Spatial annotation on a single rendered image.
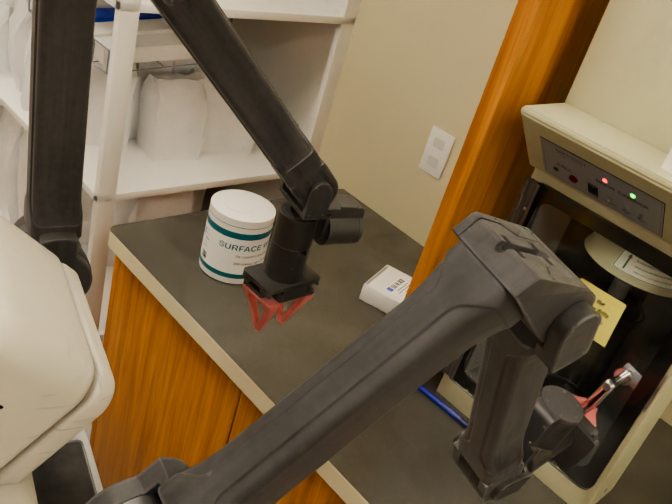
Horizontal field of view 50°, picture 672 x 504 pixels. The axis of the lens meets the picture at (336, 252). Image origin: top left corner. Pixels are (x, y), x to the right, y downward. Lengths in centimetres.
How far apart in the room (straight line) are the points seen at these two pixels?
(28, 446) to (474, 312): 39
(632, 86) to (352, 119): 104
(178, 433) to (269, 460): 104
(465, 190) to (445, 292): 61
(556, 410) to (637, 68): 47
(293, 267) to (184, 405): 58
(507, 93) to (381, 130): 87
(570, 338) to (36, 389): 42
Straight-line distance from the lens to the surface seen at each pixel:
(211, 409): 145
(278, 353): 133
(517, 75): 109
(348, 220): 104
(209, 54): 83
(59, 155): 84
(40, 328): 62
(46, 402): 64
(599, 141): 100
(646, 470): 147
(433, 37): 181
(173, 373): 153
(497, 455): 86
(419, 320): 53
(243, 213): 142
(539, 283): 53
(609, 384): 110
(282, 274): 104
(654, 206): 100
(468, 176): 112
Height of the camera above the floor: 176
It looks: 29 degrees down
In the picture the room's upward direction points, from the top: 17 degrees clockwise
